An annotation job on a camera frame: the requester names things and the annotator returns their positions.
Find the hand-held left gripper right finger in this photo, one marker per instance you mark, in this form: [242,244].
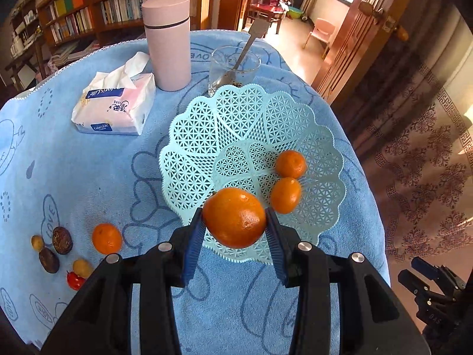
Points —
[276,246]

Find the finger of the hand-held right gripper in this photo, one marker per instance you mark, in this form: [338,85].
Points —
[439,274]
[425,287]

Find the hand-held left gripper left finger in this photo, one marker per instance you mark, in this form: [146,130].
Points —
[194,247]

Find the orange mandarin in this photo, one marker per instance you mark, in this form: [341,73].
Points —
[107,239]
[285,196]
[291,164]
[232,218]

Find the light blue plastic basket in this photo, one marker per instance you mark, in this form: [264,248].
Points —
[207,148]

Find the small yellow fruit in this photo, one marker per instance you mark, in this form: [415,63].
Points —
[82,268]
[37,243]

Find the red cherry tomato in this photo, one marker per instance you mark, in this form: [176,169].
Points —
[75,281]

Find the dark passion fruit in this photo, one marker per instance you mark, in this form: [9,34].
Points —
[49,260]
[62,240]

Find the blue printed towel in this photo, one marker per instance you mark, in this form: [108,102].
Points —
[92,177]

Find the patterned brown curtain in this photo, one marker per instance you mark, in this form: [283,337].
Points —
[417,148]

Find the white pink tissue pack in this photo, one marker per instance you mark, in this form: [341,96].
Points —
[111,107]

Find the clear glass cup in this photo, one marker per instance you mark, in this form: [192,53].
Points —
[221,63]

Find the pink thermos bottle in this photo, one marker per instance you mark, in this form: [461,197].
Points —
[167,44]

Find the metal spoon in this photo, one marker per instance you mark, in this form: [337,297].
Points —
[255,35]

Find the pink plastic child chair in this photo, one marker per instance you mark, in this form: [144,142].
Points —
[320,31]

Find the wooden door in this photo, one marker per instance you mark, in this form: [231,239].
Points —
[354,37]

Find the stacks of magazines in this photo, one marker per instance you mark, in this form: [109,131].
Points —
[70,51]

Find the green plastic basin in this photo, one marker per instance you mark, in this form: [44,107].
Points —
[295,13]

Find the red wooden chair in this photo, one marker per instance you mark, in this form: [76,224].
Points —
[264,9]

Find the brass door knob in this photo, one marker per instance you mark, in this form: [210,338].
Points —
[401,33]

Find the wooden bookshelf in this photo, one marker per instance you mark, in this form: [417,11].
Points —
[94,18]

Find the rows of books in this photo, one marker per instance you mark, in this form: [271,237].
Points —
[118,7]

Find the wooden door frame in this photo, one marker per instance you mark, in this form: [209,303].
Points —
[232,0]

